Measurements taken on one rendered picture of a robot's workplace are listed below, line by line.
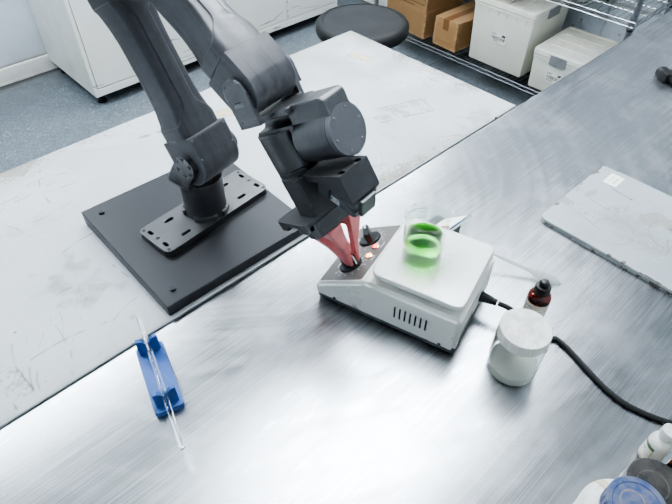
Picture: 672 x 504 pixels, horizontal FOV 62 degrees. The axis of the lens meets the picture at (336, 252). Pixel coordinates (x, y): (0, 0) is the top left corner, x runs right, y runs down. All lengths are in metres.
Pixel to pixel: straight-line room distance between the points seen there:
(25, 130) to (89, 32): 0.56
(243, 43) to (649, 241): 0.65
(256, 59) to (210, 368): 0.37
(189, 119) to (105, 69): 2.33
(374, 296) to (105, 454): 0.35
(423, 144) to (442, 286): 0.43
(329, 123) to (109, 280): 0.42
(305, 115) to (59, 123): 2.55
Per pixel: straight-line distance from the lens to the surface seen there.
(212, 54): 0.64
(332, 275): 0.74
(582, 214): 0.95
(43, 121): 3.15
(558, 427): 0.71
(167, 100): 0.76
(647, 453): 0.71
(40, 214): 1.00
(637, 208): 1.00
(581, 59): 2.85
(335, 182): 0.59
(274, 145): 0.64
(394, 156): 1.02
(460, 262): 0.71
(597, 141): 1.15
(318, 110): 0.59
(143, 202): 0.92
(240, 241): 0.83
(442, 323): 0.68
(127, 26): 0.75
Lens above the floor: 1.49
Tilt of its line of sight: 45 degrees down
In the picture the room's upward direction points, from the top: straight up
